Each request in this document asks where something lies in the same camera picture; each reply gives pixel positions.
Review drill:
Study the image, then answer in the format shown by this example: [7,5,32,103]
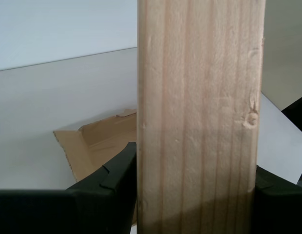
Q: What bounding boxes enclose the brown cardboard box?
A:
[53,108,138,227]

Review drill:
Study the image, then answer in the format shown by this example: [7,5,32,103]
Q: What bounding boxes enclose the light wooden block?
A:
[136,0,267,234]

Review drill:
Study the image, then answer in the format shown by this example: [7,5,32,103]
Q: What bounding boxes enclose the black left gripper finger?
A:
[254,164,302,234]
[0,141,138,234]

